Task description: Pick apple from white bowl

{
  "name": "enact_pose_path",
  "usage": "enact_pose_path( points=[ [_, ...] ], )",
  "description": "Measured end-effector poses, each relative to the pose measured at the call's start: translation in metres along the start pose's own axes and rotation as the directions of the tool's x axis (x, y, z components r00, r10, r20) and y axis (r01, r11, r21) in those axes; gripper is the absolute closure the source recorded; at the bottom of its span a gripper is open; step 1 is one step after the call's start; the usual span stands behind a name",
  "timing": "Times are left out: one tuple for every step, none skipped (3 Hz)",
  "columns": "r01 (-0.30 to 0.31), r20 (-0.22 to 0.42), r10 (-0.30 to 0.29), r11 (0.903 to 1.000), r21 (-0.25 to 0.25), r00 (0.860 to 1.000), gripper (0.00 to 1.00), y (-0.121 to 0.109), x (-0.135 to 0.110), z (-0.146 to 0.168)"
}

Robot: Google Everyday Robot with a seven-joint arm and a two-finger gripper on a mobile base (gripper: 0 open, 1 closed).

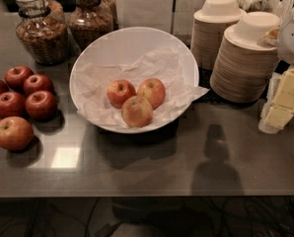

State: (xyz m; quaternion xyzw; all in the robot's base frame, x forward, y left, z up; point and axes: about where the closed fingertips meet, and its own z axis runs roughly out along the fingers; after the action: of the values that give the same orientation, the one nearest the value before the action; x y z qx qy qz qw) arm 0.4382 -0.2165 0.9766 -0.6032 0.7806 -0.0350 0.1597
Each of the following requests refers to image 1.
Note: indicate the back stack paper bowls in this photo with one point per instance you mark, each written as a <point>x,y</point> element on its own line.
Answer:
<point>209,24</point>

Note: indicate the white napkin dispenser box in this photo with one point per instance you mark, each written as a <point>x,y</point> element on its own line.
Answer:
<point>145,13</point>

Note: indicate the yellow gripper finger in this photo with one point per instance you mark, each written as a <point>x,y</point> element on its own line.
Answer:
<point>284,96</point>
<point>277,116</point>

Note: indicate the red apple middle left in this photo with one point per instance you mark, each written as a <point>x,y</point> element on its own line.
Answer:
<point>12,104</point>

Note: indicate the right glass granola jar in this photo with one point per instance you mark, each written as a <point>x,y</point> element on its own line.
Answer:
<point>90,20</point>

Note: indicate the red apple back right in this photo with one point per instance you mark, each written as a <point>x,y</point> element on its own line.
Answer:
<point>38,82</point>

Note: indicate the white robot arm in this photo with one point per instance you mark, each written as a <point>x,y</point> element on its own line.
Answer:
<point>285,46</point>

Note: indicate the stack paper bowls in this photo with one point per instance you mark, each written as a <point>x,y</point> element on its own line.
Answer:
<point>243,68</point>
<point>209,24</point>

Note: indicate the front stack paper bowls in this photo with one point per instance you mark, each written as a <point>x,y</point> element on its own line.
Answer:
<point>243,68</point>

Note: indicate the red apple back left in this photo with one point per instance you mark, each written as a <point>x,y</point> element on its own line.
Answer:
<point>16,76</point>

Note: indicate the yellow-red apple front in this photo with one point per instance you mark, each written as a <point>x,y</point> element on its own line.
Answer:
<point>15,133</point>

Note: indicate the red apple middle right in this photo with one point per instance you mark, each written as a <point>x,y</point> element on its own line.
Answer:
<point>41,105</point>

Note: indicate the large white bowl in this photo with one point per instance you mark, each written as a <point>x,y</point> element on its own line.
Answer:
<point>123,45</point>

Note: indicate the white crumpled paper liner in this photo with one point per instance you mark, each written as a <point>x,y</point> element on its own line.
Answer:
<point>89,82</point>

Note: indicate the glass granola jar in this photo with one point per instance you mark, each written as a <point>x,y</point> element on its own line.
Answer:
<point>90,20</point>
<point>43,34</point>

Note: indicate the left glass granola jar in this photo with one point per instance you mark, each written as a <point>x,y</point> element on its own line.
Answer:
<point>43,34</point>

